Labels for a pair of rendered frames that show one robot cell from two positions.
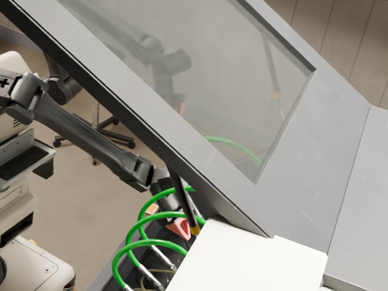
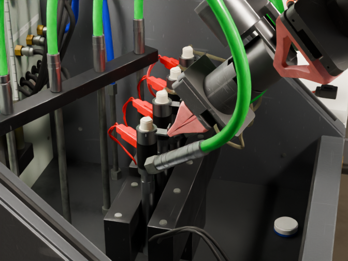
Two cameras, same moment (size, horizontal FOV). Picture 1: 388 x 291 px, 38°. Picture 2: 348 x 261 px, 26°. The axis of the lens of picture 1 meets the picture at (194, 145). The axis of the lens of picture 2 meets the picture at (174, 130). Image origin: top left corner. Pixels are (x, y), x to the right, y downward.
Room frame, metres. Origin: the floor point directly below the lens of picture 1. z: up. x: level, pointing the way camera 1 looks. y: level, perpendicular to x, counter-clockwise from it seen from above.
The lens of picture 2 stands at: (2.03, -0.07, 1.60)
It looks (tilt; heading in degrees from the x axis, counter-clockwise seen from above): 30 degrees down; 177
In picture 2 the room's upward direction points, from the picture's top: straight up
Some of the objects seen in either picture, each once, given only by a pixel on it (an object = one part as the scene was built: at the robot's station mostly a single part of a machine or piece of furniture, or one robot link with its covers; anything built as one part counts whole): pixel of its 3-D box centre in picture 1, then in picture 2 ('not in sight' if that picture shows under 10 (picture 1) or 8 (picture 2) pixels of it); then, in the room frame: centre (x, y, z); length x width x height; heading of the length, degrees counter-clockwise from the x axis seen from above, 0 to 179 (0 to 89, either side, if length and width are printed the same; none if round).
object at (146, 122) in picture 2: not in sight; (146, 127); (1.16, -0.06, 1.10); 0.02 x 0.02 x 0.03
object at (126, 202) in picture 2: not in sight; (169, 199); (1.05, -0.02, 0.91); 0.34 x 0.10 x 0.15; 163
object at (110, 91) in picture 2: not in sight; (114, 131); (0.86, -0.11, 0.93); 0.02 x 0.02 x 0.19; 73
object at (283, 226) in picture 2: not in sight; (286, 226); (1.04, 0.17, 0.84); 0.04 x 0.04 x 0.01
